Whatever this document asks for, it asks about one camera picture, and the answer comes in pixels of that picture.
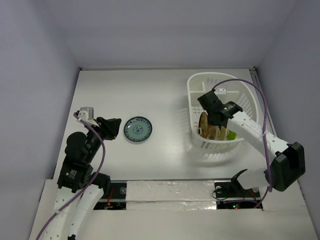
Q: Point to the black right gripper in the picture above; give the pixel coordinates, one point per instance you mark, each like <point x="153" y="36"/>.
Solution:
<point x="213" y="117"/>

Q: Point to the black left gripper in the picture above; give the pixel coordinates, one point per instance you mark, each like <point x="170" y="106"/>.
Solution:
<point x="103" y="124"/>

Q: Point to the yellow plate with brown rim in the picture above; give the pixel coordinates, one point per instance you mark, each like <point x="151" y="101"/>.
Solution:
<point x="203" y="125"/>

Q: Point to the cream plate with black characters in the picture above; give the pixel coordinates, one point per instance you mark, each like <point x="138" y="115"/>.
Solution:
<point x="216" y="133"/>

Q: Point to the teal blue patterned plate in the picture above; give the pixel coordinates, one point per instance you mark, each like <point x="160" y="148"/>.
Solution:
<point x="138" y="129"/>

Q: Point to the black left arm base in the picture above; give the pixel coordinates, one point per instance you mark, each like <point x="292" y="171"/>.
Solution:
<point x="115" y="199"/>

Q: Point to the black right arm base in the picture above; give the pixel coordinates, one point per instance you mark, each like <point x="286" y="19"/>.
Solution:
<point x="225" y="190"/>

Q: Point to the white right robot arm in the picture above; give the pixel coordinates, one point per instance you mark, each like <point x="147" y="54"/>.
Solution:
<point x="285" y="162"/>

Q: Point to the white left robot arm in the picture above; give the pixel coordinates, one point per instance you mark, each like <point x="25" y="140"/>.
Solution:
<point x="79" y="186"/>

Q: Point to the white plastic dish rack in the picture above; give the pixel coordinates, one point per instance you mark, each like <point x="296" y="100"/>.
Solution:
<point x="237" y="92"/>

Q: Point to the lime green plate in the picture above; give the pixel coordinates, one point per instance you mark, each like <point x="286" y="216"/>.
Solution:
<point x="231" y="135"/>

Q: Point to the white foam front board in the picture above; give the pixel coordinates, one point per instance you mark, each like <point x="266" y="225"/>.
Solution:
<point x="284" y="216"/>

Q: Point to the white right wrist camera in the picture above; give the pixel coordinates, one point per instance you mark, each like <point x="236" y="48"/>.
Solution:
<point x="220" y="91"/>

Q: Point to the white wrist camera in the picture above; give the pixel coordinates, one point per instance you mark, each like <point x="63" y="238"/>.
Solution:
<point x="85" y="113"/>
<point x="220" y="91"/>

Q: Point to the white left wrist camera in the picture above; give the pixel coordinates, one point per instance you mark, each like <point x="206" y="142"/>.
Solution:
<point x="85" y="113"/>

